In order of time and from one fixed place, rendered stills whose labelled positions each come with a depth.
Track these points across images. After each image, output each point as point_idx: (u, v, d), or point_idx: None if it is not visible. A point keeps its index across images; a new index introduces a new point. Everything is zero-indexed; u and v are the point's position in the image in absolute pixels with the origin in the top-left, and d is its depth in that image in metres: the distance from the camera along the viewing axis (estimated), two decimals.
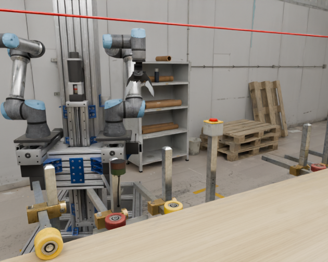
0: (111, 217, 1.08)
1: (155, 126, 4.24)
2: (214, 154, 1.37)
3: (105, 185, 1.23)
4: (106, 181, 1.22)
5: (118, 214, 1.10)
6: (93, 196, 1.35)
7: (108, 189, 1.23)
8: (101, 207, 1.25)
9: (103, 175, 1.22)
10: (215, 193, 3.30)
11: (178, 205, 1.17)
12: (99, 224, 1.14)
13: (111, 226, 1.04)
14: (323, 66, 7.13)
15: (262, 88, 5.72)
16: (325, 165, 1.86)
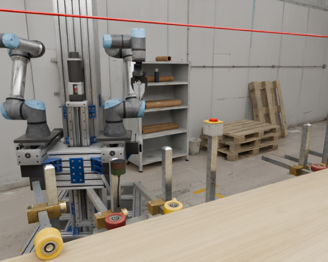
0: (111, 217, 1.08)
1: (155, 126, 4.24)
2: (214, 154, 1.37)
3: (105, 185, 1.23)
4: (106, 181, 1.22)
5: (118, 214, 1.10)
6: (93, 196, 1.35)
7: (108, 189, 1.23)
8: (101, 207, 1.25)
9: (103, 175, 1.22)
10: (215, 193, 3.30)
11: (178, 205, 1.17)
12: (99, 224, 1.14)
13: (111, 226, 1.04)
14: (323, 66, 7.13)
15: (262, 88, 5.72)
16: (325, 165, 1.86)
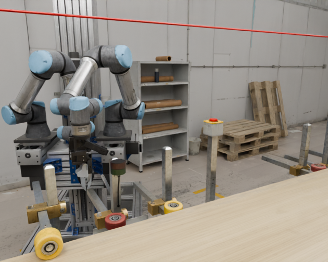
0: (111, 217, 1.08)
1: (155, 126, 4.24)
2: (214, 154, 1.37)
3: (105, 185, 1.23)
4: (106, 181, 1.22)
5: (118, 214, 1.10)
6: (93, 196, 1.35)
7: (108, 189, 1.23)
8: (101, 207, 1.25)
9: (103, 175, 1.22)
10: (215, 193, 3.30)
11: (178, 205, 1.17)
12: (99, 224, 1.14)
13: (111, 226, 1.04)
14: (323, 66, 7.13)
15: (262, 88, 5.72)
16: (325, 165, 1.86)
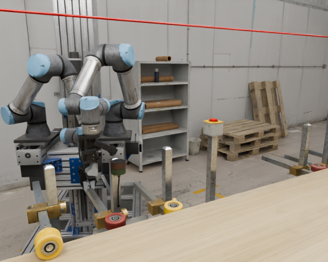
0: (111, 217, 1.08)
1: (155, 126, 4.24)
2: (214, 154, 1.37)
3: (105, 185, 1.23)
4: (106, 181, 1.22)
5: (118, 214, 1.10)
6: (93, 196, 1.35)
7: (108, 189, 1.23)
8: (101, 207, 1.25)
9: (103, 175, 1.22)
10: (215, 193, 3.30)
11: (178, 205, 1.17)
12: (99, 224, 1.14)
13: (111, 226, 1.04)
14: (323, 66, 7.13)
15: (262, 88, 5.72)
16: (325, 165, 1.86)
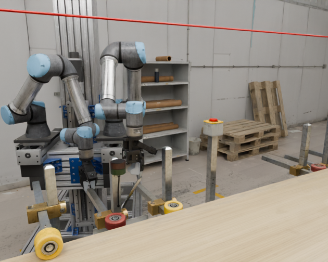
0: (111, 217, 1.08)
1: (155, 126, 4.24)
2: (214, 154, 1.37)
3: (134, 184, 1.29)
4: (138, 182, 1.30)
5: (118, 214, 1.10)
6: (93, 196, 1.35)
7: (133, 188, 1.29)
8: (101, 207, 1.25)
9: (141, 177, 1.32)
10: (215, 193, 3.30)
11: (178, 205, 1.17)
12: (99, 224, 1.14)
13: (111, 226, 1.04)
14: (323, 66, 7.13)
15: (262, 88, 5.72)
16: (325, 165, 1.86)
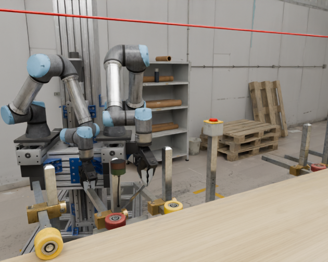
0: (111, 217, 1.08)
1: (155, 126, 4.24)
2: (214, 154, 1.37)
3: (139, 189, 1.31)
4: (143, 188, 1.32)
5: (118, 214, 1.10)
6: (93, 196, 1.35)
7: (137, 192, 1.30)
8: (101, 207, 1.25)
9: None
10: (215, 193, 3.30)
11: (178, 205, 1.17)
12: (99, 224, 1.14)
13: (111, 226, 1.04)
14: (323, 66, 7.13)
15: (262, 88, 5.72)
16: (325, 165, 1.86)
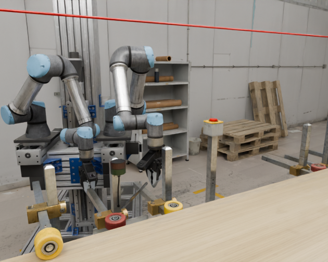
0: (111, 217, 1.08)
1: None
2: (214, 154, 1.37)
3: (139, 189, 1.31)
4: (143, 188, 1.32)
5: (118, 214, 1.10)
6: (93, 196, 1.35)
7: (137, 192, 1.30)
8: (101, 207, 1.25)
9: (146, 184, 1.34)
10: (215, 193, 3.30)
11: (178, 205, 1.17)
12: (99, 224, 1.14)
13: (111, 226, 1.04)
14: (323, 66, 7.13)
15: (262, 88, 5.72)
16: (325, 165, 1.86)
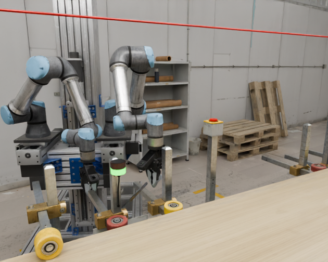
0: (112, 220, 1.06)
1: None
2: (214, 154, 1.37)
3: (139, 189, 1.31)
4: (143, 188, 1.32)
5: (120, 217, 1.08)
6: (94, 198, 1.33)
7: (137, 192, 1.30)
8: (103, 209, 1.23)
9: (146, 184, 1.34)
10: (215, 193, 3.30)
11: (178, 205, 1.17)
12: (99, 224, 1.14)
13: (112, 228, 1.02)
14: (323, 66, 7.13)
15: (262, 88, 5.72)
16: (325, 165, 1.86)
